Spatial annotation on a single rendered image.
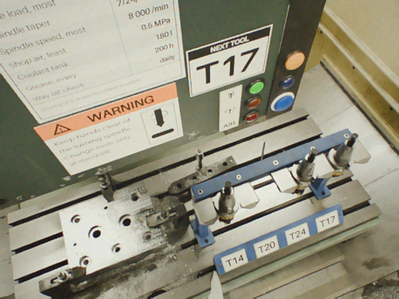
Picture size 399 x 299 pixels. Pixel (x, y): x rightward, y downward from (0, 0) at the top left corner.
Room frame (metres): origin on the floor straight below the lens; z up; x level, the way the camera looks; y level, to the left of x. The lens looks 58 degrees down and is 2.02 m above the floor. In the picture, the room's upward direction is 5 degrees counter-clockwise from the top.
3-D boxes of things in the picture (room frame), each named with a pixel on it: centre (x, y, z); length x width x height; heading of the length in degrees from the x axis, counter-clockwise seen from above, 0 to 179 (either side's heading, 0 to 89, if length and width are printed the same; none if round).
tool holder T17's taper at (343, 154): (0.43, -0.37, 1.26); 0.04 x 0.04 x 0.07
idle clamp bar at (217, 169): (0.55, -0.01, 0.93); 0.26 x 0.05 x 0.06; 113
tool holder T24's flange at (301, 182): (0.40, -0.27, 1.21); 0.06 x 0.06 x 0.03
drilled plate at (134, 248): (0.37, 0.29, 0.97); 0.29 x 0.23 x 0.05; 108
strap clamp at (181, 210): (0.39, 0.12, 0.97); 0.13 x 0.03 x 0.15; 108
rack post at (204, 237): (0.36, 0.01, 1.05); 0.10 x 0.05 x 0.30; 18
